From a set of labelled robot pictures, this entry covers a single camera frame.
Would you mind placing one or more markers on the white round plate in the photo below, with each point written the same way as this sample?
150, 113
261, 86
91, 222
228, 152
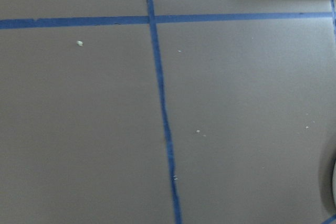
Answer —
333, 183

